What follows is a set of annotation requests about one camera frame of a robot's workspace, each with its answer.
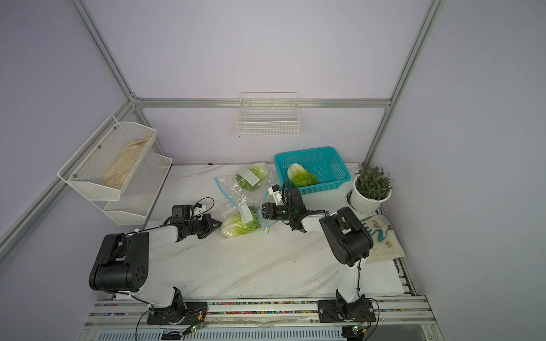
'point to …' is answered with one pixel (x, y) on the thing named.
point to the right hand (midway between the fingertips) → (258, 213)
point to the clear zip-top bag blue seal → (234, 209)
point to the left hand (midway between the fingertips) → (222, 226)
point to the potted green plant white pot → (371, 187)
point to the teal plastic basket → (322, 162)
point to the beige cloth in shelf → (117, 175)
